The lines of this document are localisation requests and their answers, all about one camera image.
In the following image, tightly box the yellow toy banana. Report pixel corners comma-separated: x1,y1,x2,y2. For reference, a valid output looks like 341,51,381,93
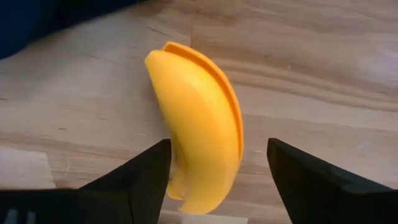
144,40,245,215

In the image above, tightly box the dark blue cloth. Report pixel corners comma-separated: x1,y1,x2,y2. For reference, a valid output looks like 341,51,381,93
0,0,147,60

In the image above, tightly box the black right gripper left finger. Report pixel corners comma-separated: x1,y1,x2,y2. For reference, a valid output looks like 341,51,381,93
0,138,172,224

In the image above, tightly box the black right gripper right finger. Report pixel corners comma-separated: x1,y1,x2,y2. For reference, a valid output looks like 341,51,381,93
266,138,398,224

